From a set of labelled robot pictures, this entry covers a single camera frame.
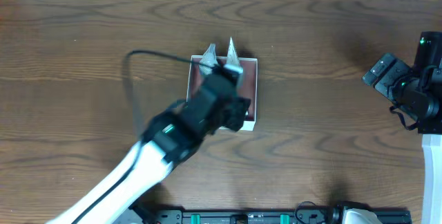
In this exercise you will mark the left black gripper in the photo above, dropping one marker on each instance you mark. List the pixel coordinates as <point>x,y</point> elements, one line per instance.
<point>221,72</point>

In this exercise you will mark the clear pump bottle dark liquid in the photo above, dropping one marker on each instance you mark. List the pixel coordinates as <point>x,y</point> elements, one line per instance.
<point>208,61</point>

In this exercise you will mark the white squeeze tube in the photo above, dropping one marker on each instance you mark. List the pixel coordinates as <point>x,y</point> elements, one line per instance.
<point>232,56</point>

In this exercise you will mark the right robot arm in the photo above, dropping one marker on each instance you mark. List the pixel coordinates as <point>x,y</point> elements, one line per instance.
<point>429,54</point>

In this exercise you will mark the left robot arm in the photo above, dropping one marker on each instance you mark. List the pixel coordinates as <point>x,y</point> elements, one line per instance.
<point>170,139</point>

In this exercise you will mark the white box with pink interior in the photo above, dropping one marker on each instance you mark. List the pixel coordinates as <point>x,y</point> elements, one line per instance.
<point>248,89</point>

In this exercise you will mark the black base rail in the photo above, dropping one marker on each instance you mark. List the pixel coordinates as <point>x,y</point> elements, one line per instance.
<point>305,213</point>

